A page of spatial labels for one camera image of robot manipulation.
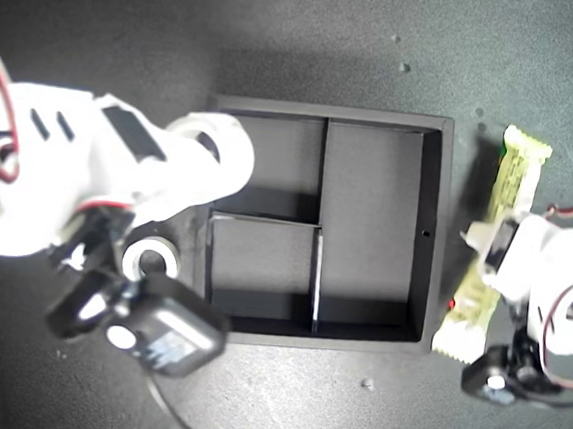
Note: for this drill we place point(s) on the large white tape roll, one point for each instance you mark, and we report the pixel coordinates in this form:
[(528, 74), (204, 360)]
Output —
[(237, 160)]

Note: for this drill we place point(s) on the snack bar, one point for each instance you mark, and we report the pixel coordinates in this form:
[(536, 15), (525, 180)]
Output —
[(513, 179)]

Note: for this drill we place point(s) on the small white tape roll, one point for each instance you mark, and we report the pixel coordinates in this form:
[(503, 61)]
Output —
[(167, 253)]

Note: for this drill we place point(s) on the black tray with wells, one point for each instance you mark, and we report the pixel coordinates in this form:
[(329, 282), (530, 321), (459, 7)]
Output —
[(367, 206)]

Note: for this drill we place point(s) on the black camera bracket on gripper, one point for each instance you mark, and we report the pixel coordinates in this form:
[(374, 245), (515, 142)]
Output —
[(83, 302), (529, 361)]

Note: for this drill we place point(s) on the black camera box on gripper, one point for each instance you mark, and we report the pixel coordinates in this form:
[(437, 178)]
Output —
[(483, 372), (181, 331)]

